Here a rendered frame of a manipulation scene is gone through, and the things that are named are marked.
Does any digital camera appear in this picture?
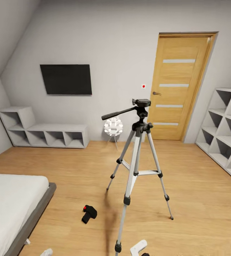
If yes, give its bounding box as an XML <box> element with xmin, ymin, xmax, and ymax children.
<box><xmin>82</xmin><ymin>205</ymin><xmax>97</xmax><ymax>224</ymax></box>

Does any camera tripod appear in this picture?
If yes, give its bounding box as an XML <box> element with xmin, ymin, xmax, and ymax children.
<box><xmin>101</xmin><ymin>99</ymin><xmax>170</xmax><ymax>256</ymax></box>

